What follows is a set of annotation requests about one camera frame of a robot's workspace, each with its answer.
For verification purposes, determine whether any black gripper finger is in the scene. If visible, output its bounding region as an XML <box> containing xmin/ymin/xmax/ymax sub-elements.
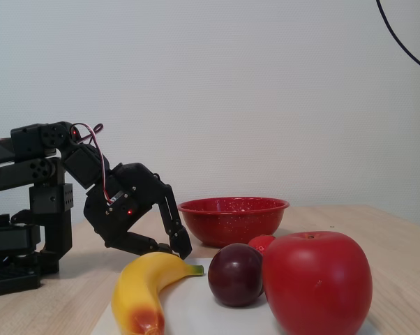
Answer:
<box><xmin>105</xmin><ymin>230</ymin><xmax>176</xmax><ymax>259</ymax></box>

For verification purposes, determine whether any black hanging cable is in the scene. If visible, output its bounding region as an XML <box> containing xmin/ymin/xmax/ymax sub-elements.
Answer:
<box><xmin>375</xmin><ymin>0</ymin><xmax>420</xmax><ymax>75</ymax></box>

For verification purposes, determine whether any black ribbed robot base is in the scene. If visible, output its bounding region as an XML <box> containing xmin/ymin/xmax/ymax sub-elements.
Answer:
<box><xmin>0</xmin><ymin>214</ymin><xmax>42</xmax><ymax>298</ymax></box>

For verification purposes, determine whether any red toy apple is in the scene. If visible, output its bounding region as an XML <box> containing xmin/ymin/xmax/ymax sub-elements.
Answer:
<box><xmin>262</xmin><ymin>230</ymin><xmax>374</xmax><ymax>335</ymax></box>

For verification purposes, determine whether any red white wrist servo cable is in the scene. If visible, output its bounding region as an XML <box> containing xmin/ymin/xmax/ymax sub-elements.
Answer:
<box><xmin>70</xmin><ymin>122</ymin><xmax>119</xmax><ymax>205</ymax></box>

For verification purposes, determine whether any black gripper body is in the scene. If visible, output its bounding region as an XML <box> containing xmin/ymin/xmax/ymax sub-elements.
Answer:
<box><xmin>82</xmin><ymin>162</ymin><xmax>172</xmax><ymax>248</ymax></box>

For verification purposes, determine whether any red toy strawberry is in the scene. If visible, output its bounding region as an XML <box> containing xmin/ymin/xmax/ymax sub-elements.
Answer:
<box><xmin>247</xmin><ymin>234</ymin><xmax>277</xmax><ymax>255</ymax></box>

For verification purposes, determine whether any yellow toy banana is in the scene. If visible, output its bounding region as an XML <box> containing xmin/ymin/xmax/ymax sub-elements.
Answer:
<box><xmin>111</xmin><ymin>251</ymin><xmax>204</xmax><ymax>335</ymax></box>

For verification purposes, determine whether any black slotted gripper finger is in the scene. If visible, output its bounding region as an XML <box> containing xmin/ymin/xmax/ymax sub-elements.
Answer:
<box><xmin>156</xmin><ymin>184</ymin><xmax>193</xmax><ymax>261</ymax></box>

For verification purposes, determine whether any dark purple toy plum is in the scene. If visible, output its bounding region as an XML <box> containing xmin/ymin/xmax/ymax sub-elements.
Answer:
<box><xmin>207</xmin><ymin>243</ymin><xmax>265</xmax><ymax>308</ymax></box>

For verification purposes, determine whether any red speckled bowl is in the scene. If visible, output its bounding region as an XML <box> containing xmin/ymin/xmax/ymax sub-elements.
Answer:
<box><xmin>177</xmin><ymin>197</ymin><xmax>290</xmax><ymax>248</ymax></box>

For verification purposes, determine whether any white paper sheet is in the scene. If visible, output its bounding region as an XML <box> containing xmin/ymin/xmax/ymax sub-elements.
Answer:
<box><xmin>91</xmin><ymin>257</ymin><xmax>378</xmax><ymax>335</ymax></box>

